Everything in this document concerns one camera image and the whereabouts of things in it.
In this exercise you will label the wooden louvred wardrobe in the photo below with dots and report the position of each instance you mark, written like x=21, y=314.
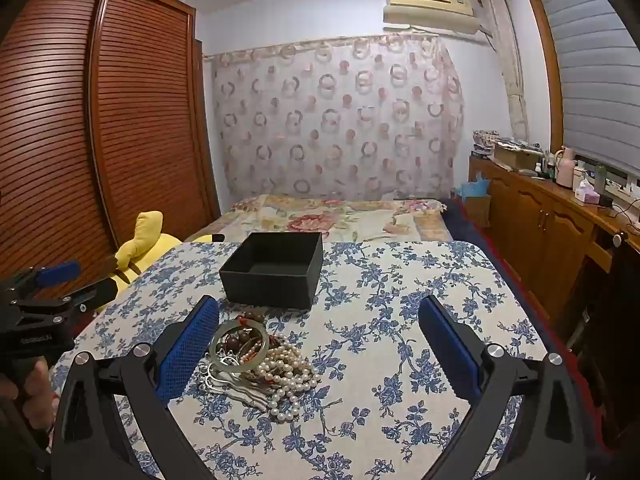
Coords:
x=140, y=110

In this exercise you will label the paper bag with blue tissue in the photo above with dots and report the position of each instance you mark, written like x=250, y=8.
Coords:
x=475, y=205

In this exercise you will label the floral bed blanket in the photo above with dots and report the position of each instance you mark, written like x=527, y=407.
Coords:
x=320, y=220

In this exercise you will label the beige lace curtain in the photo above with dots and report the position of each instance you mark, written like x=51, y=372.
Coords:
x=510, y=70

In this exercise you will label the pink tissue box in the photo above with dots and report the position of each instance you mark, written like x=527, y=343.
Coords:
x=587, y=194

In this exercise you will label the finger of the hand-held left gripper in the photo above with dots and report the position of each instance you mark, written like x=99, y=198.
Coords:
x=60, y=272
x=92, y=292

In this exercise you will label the person's dark clothing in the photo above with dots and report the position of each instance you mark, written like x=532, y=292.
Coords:
x=20, y=450

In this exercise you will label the pink thermos jug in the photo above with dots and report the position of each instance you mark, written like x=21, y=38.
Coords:
x=565, y=170

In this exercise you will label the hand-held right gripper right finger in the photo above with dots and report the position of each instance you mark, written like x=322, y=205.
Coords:
x=450, y=350

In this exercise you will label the patterned storage box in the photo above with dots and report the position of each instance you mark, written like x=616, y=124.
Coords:
x=490, y=140

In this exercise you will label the circle patterned curtain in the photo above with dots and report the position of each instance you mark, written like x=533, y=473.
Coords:
x=325, y=125

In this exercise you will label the beige air conditioner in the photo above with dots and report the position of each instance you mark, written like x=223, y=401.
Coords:
x=430, y=7

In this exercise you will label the wooden sideboard cabinet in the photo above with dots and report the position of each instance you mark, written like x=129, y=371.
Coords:
x=540, y=220

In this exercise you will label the grey window blind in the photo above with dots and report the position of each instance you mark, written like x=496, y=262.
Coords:
x=590, y=70

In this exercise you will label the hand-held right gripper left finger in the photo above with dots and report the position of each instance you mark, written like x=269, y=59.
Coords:
x=187, y=355

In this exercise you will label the cardboard box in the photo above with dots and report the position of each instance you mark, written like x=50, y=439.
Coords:
x=515, y=156

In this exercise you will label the blue floral tablecloth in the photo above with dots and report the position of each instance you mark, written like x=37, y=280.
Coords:
x=380, y=360

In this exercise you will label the person's left hand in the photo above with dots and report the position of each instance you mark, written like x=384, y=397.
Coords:
x=32, y=395

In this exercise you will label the black jewelry box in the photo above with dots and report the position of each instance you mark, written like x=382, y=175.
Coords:
x=270, y=290

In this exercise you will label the yellow plush toy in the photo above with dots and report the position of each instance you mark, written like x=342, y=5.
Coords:
x=145, y=240

